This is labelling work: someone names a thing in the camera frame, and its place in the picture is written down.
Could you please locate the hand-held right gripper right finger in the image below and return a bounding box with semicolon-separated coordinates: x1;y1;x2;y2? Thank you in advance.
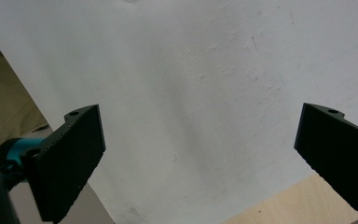
294;102;358;219

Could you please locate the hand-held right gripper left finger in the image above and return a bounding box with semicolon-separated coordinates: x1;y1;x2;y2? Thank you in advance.
22;104;107;224

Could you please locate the light wooden board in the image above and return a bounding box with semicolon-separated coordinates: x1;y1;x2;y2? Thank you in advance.
221;173;358;224

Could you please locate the beige cloth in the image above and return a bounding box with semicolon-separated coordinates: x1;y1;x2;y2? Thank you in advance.
0;50;49;160

